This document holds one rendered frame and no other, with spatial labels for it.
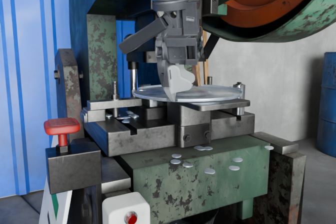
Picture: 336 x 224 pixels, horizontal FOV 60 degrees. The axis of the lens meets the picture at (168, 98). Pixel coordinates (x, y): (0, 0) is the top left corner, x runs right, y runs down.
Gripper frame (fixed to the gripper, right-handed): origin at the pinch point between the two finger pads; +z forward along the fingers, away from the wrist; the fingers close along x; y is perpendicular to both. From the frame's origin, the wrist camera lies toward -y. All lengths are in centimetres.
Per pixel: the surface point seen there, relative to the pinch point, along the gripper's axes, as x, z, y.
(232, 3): 63, -7, 8
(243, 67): 185, 68, 9
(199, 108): -2.7, 1.2, 6.9
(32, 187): 52, 97, -112
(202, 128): 8.0, 13.4, 5.3
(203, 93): 10.5, 4.5, 5.5
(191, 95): 7.9, 3.9, 3.0
